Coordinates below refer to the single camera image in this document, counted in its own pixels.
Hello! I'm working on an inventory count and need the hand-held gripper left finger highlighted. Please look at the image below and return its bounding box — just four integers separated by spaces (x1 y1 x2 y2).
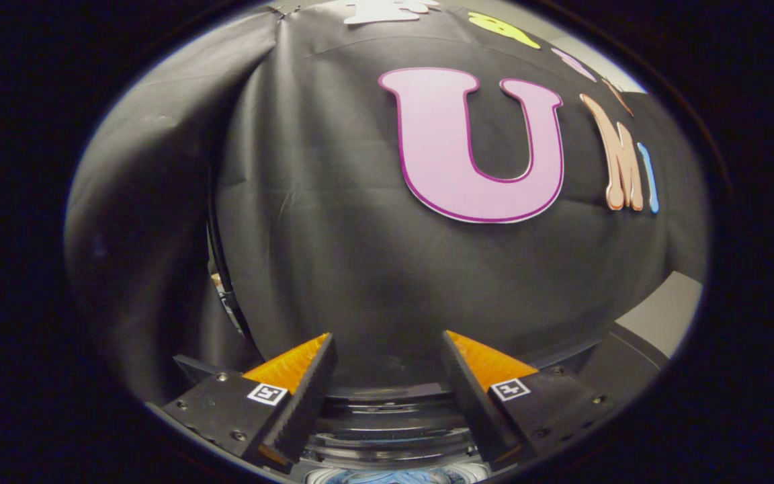
147 333 338 473

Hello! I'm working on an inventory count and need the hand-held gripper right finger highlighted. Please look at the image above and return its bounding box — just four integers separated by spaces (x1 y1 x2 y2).
441 329 621 466

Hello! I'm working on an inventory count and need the black washing machine lid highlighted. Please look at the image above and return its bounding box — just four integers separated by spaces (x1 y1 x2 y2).
172 326 624 473

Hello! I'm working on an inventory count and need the light blue shirt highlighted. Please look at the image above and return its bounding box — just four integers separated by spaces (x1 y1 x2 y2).
325 469 472 484

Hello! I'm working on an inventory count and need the black backdrop cloth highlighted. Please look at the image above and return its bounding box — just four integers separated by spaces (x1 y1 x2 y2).
64 0 710 404

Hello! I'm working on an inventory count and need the white cabinet with dark top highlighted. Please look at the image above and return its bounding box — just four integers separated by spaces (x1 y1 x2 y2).
612 271 704 358

